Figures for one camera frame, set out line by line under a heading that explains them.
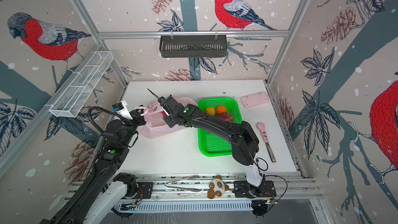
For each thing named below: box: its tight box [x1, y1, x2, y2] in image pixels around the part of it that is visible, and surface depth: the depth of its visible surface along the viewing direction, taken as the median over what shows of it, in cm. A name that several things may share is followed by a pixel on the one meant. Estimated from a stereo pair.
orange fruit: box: [216, 105, 227, 115], surface depth 100 cm
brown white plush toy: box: [206, 174, 230, 200], surface depth 74 cm
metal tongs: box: [163, 174, 200, 193], surface depth 78 cm
